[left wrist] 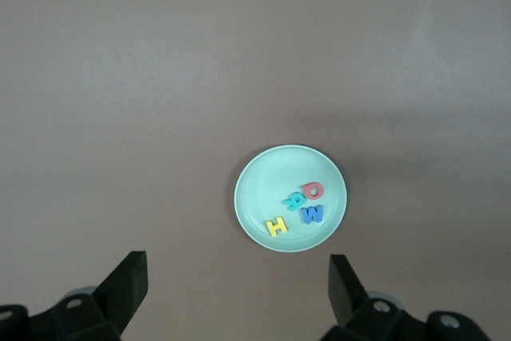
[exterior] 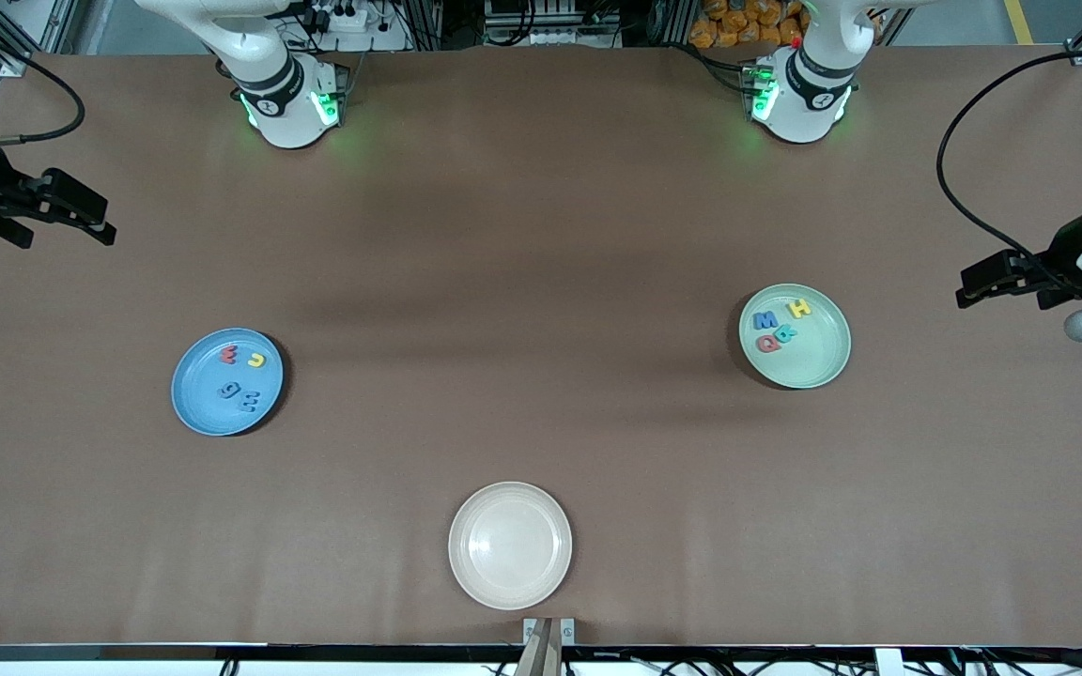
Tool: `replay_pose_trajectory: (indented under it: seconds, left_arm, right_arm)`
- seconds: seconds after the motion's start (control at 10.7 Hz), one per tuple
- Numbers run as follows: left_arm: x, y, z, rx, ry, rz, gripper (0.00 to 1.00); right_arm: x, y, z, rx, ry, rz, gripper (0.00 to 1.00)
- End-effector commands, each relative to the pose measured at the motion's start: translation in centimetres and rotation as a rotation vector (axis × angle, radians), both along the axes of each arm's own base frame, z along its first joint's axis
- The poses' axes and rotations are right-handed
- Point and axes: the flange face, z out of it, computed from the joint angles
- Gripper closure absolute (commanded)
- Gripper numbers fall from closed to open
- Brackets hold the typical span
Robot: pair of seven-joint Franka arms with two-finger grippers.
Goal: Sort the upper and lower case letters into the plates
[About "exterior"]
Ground green plate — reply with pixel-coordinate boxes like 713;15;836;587
738;283;853;391

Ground blue plate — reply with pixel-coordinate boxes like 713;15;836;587
171;327;286;438

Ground white power strip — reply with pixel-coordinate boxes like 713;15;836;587
301;0;371;34

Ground orange bags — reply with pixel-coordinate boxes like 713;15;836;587
688;0;807;50

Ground metal equipment rack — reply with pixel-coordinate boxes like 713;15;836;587
483;0;631;48

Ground beige plate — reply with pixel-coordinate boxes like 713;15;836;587
448;481;574;611

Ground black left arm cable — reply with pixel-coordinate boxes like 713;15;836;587
935;47;1082;283

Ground tangled floor cables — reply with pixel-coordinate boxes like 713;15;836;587
954;631;1082;676

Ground metal table edge bracket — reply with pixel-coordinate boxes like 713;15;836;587
522;617;576;676

